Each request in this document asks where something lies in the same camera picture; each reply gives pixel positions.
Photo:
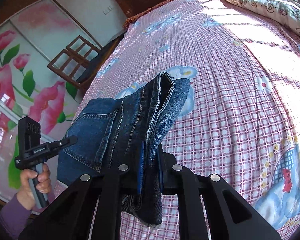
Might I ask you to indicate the blue denim jeans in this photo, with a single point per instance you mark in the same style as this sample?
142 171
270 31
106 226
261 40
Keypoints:
129 130

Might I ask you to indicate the pink checked bed sheet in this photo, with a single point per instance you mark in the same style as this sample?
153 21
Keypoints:
242 116

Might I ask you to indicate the wooden chair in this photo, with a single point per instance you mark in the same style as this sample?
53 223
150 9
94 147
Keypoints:
71 63

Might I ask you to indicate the dark clothing on chair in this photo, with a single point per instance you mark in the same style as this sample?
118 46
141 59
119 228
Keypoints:
96 63

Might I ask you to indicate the white wall switch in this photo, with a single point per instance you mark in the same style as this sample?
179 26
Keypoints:
107 10

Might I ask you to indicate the purple sleeve forearm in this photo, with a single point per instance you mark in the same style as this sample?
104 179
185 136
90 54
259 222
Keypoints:
13 217

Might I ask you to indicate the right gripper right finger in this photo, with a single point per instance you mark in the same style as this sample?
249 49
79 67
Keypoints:
209 208

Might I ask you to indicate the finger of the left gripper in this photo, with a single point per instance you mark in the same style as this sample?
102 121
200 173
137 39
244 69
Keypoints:
68 141

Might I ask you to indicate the floral sliding wardrobe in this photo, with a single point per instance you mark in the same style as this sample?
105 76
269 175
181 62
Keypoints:
32 33

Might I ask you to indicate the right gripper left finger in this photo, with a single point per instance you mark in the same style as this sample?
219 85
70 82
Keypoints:
90 208

